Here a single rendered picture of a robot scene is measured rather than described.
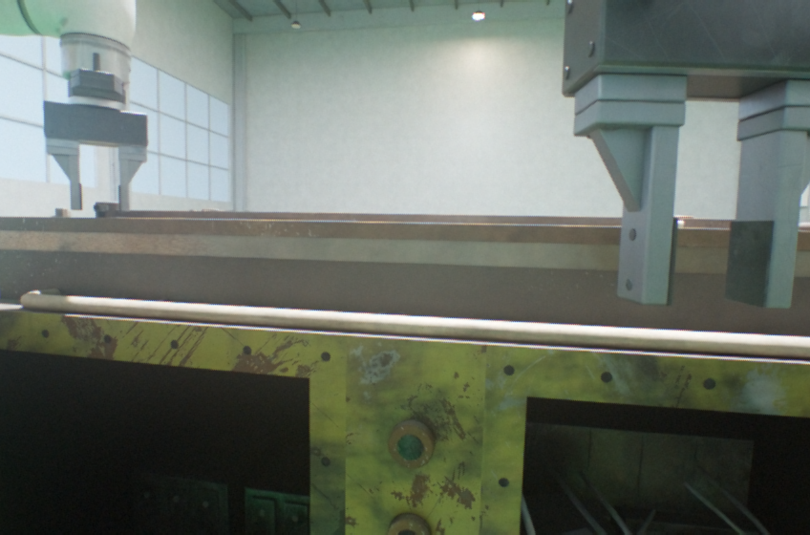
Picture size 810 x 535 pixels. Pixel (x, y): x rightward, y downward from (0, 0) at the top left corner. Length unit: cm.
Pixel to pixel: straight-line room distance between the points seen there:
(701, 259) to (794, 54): 38
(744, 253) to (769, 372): 32
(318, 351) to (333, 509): 20
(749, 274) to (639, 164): 8
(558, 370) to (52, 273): 74
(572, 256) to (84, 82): 67
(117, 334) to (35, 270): 24
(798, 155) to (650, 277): 8
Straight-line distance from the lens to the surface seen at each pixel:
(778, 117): 26
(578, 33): 24
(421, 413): 53
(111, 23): 83
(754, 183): 27
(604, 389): 52
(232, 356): 59
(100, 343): 71
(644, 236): 23
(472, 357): 50
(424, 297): 57
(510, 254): 56
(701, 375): 55
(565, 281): 57
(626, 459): 90
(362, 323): 52
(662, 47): 23
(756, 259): 26
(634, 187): 23
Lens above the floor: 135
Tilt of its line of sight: 5 degrees down
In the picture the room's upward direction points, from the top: 1 degrees clockwise
